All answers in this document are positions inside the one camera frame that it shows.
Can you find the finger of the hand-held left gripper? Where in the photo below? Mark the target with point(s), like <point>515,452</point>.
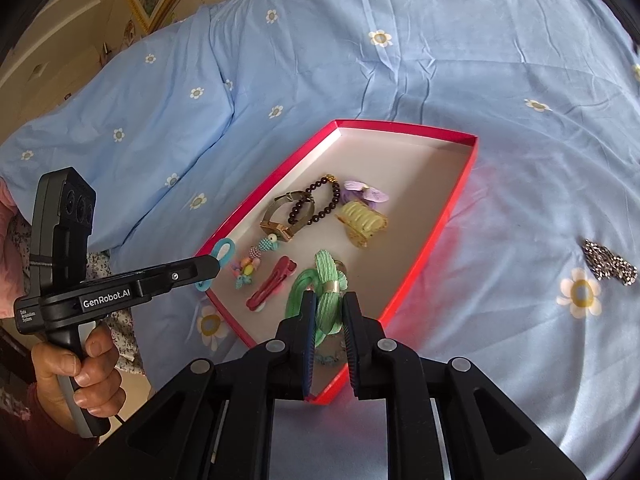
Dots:
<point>190,270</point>

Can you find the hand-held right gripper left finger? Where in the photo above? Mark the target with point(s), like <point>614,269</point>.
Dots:
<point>309,355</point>

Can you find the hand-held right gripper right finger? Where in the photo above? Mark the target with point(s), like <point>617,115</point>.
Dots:
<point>350,355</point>

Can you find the gold watch band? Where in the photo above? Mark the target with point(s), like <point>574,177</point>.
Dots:
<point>275,225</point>

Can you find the yellow hair claw clip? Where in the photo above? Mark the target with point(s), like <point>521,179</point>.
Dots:
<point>362,220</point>

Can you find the red cardboard box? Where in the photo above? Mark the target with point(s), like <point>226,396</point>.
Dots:
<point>400,160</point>

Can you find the person's left forearm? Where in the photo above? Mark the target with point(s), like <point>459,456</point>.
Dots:
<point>30,427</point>

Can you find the person's left hand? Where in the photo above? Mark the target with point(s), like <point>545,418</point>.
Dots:
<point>102,375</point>

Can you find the pink garment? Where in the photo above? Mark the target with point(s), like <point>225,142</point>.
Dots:
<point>7,240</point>

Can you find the red hair clip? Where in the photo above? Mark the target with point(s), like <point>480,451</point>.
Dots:
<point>272,282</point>

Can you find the floral cloth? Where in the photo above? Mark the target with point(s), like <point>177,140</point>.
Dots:
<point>117,330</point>

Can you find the purple flower hair clip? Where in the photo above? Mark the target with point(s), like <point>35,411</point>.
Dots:
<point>370,193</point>

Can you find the blue floral bedsheet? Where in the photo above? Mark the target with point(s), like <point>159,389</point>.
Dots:
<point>450,60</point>

